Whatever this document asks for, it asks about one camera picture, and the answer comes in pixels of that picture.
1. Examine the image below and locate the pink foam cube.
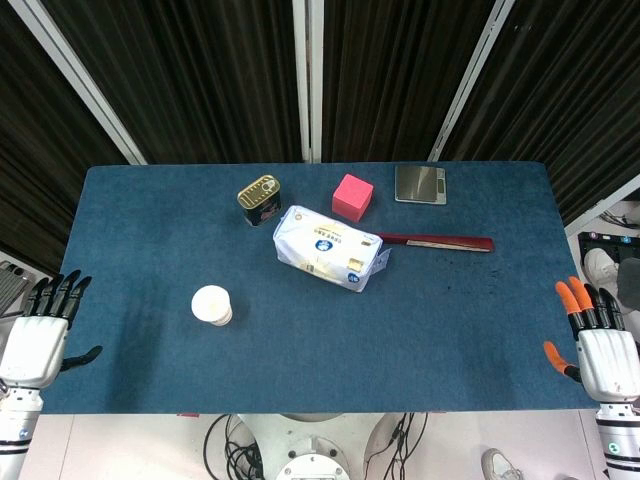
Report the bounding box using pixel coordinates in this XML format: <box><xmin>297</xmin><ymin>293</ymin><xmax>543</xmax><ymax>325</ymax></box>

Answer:
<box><xmin>331</xmin><ymin>173</ymin><xmax>375</xmax><ymax>223</ymax></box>

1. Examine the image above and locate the black pleated curtain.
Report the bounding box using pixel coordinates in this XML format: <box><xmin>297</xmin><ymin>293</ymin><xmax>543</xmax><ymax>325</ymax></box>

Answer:
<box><xmin>442</xmin><ymin>0</ymin><xmax>640</xmax><ymax>224</ymax></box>
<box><xmin>319</xmin><ymin>0</ymin><xmax>494</xmax><ymax>162</ymax></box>
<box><xmin>0</xmin><ymin>0</ymin><xmax>132</xmax><ymax>276</ymax></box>
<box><xmin>42</xmin><ymin>0</ymin><xmax>307</xmax><ymax>165</ymax></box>

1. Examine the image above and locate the metal chair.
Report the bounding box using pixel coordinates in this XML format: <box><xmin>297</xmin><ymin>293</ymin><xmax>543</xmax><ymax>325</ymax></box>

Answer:
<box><xmin>0</xmin><ymin>259</ymin><xmax>32</xmax><ymax>317</ymax></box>

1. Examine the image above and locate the black equipment case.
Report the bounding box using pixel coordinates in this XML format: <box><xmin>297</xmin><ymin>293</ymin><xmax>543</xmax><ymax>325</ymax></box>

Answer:
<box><xmin>578</xmin><ymin>230</ymin><xmax>640</xmax><ymax>266</ymax></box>

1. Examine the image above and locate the black floor cable bundle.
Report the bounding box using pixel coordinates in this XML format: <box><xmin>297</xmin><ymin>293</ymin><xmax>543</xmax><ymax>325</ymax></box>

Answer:
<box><xmin>203</xmin><ymin>413</ymin><xmax>266</xmax><ymax>480</ymax></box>
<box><xmin>364</xmin><ymin>412</ymin><xmax>431</xmax><ymax>480</ymax></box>

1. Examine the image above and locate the silver digital kitchen scale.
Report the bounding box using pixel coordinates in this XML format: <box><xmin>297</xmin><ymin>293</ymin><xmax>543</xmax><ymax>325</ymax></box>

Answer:
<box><xmin>394</xmin><ymin>165</ymin><xmax>448</xmax><ymax>206</ymax></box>

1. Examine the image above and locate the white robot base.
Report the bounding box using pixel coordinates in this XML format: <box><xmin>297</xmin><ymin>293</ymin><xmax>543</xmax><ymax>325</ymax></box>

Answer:
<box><xmin>237</xmin><ymin>412</ymin><xmax>416</xmax><ymax>480</ymax></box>

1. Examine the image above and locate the gold black tin can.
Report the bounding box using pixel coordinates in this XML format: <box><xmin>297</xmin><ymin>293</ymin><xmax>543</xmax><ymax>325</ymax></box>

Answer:
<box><xmin>236</xmin><ymin>174</ymin><xmax>283</xmax><ymax>229</ymax></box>

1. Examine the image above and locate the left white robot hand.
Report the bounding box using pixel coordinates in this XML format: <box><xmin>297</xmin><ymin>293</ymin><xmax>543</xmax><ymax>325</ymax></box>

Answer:
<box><xmin>0</xmin><ymin>269</ymin><xmax>104</xmax><ymax>396</ymax></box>

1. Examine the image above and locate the blue felt table mat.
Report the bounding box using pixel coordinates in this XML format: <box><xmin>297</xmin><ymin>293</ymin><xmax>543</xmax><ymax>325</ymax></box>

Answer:
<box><xmin>23</xmin><ymin>161</ymin><xmax>616</xmax><ymax>415</ymax></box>

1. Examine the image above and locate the white paper cup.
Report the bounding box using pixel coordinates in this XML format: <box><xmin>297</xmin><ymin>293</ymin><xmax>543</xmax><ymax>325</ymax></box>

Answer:
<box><xmin>190</xmin><ymin>284</ymin><xmax>234</xmax><ymax>328</ymax></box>

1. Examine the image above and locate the white partition post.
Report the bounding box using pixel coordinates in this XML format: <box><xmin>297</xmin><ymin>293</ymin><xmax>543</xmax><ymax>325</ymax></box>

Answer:
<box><xmin>292</xmin><ymin>0</ymin><xmax>326</xmax><ymax>164</ymax></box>
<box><xmin>427</xmin><ymin>0</ymin><xmax>524</xmax><ymax>162</ymax></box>
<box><xmin>564</xmin><ymin>172</ymin><xmax>640</xmax><ymax>232</ymax></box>
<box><xmin>7</xmin><ymin>0</ymin><xmax>148</xmax><ymax>165</ymax></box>

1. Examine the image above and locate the white tissue pack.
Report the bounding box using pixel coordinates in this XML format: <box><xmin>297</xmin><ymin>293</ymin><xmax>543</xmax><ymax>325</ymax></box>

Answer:
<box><xmin>272</xmin><ymin>204</ymin><xmax>391</xmax><ymax>294</ymax></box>

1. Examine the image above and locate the white sneaker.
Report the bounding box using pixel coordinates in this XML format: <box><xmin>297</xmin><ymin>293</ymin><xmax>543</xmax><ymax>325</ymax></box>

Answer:
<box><xmin>584</xmin><ymin>248</ymin><xmax>621</xmax><ymax>292</ymax></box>
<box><xmin>480</xmin><ymin>448</ymin><xmax>524</xmax><ymax>480</ymax></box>

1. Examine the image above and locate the right white orange-fingered robot hand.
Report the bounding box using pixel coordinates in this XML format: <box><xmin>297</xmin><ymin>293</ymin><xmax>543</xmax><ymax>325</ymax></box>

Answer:
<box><xmin>543</xmin><ymin>276</ymin><xmax>640</xmax><ymax>404</ymax></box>

